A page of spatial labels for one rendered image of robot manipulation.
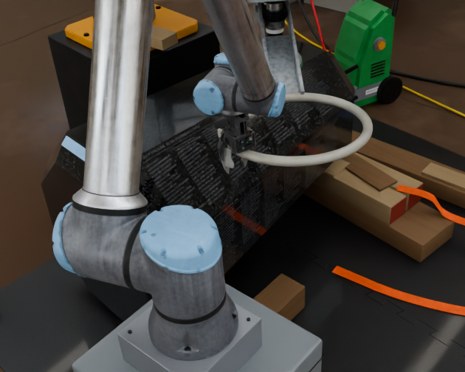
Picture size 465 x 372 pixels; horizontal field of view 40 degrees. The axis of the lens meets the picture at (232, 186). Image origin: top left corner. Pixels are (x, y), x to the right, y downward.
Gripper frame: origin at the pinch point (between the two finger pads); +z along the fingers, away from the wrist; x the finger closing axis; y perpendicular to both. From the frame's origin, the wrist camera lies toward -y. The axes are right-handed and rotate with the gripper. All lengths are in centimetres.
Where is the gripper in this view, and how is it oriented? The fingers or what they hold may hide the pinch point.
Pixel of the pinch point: (235, 165)
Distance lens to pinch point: 198.6
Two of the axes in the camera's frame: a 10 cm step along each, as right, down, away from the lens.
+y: 5.3, 4.4, -7.2
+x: 8.5, -3.4, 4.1
